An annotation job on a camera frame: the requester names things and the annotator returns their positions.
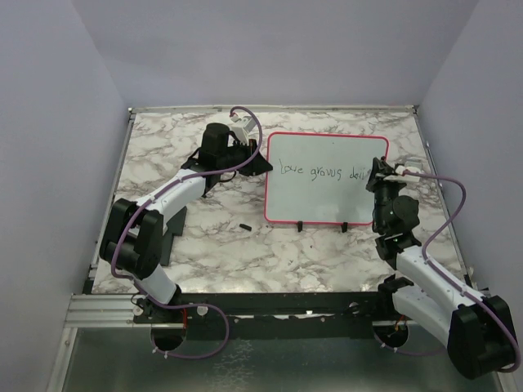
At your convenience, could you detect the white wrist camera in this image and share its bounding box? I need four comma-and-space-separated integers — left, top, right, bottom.
384, 160, 422, 184
230, 114, 257, 145

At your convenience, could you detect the black marker cap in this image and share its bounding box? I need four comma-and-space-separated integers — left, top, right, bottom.
239, 224, 252, 232

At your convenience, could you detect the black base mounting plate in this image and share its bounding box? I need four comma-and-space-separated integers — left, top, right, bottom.
133, 291, 400, 341

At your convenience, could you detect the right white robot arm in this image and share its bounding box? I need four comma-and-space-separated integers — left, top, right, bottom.
366, 158, 522, 380

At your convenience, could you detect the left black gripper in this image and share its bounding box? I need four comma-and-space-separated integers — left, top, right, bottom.
217, 137, 272, 176

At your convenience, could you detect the black foam pad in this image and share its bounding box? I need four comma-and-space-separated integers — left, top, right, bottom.
159, 207, 187, 267

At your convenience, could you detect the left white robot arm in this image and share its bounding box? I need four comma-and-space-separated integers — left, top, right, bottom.
99, 122, 273, 323

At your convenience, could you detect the aluminium table frame rail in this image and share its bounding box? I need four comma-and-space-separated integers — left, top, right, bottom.
65, 106, 140, 327

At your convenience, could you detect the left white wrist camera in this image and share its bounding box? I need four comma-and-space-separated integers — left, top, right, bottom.
230, 114, 257, 145

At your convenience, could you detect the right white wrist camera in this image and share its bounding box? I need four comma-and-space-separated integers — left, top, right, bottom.
384, 160, 422, 184

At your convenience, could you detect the red framed whiteboard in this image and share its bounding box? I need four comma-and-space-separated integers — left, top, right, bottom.
264, 131, 390, 225

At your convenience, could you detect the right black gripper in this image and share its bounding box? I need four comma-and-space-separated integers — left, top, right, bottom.
366, 158, 406, 231

